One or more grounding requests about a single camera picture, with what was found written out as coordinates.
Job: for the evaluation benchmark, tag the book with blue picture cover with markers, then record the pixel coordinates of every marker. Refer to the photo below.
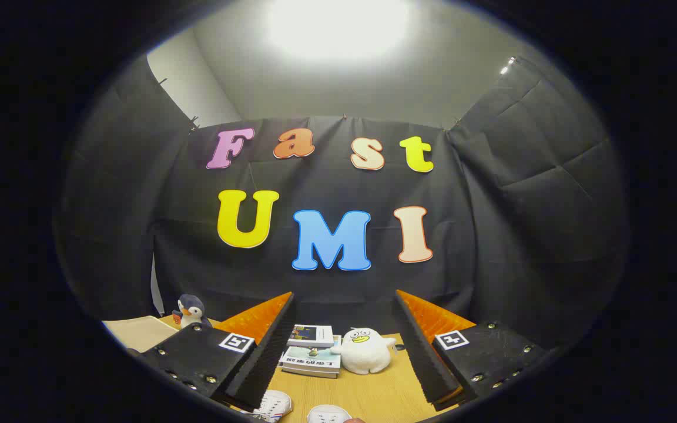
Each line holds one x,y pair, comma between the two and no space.
310,335

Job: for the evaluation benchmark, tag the bright ceiling light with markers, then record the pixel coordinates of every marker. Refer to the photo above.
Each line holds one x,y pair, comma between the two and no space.
338,26

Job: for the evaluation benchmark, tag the navy penguin plush toy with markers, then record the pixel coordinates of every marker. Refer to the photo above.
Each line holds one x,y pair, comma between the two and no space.
190,314

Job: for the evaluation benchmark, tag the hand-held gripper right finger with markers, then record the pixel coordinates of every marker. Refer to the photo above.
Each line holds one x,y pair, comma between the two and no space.
426,358

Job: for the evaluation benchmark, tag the white duck plush toy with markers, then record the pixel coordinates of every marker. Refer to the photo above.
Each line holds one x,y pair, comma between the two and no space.
365,355

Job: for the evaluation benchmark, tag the white canvas shoe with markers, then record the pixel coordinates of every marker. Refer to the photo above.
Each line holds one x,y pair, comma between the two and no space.
328,415
274,404

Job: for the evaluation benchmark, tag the book with pale teal cover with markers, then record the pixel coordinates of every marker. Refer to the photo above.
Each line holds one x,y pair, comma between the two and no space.
312,359

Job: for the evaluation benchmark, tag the black backdrop cloth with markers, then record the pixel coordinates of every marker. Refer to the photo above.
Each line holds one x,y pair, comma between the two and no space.
338,188

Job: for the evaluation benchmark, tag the beige fabric storage box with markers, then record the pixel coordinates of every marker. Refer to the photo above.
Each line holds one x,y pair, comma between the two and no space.
138,332

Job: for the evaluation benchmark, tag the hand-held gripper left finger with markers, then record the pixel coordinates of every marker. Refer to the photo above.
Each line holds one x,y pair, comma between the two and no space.
271,352

